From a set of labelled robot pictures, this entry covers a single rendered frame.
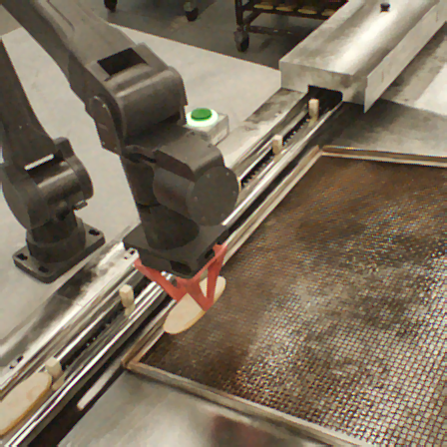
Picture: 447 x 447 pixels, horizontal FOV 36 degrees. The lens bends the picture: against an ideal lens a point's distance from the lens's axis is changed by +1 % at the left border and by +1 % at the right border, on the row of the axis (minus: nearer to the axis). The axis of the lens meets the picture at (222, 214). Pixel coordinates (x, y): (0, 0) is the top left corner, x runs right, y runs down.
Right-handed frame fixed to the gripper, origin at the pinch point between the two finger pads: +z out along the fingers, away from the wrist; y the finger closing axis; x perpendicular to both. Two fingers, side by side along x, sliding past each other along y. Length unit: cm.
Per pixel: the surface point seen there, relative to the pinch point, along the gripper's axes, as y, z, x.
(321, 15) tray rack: 122, 58, -232
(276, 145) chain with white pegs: 17.7, 7.3, -43.9
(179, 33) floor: 209, 67, -227
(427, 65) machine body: 11, 13, -91
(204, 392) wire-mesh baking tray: -6.3, 4.4, 7.8
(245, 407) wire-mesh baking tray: -11.5, 4.3, 7.5
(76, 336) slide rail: 17.1, 7.4, 6.0
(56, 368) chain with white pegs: 14.4, 6.6, 11.5
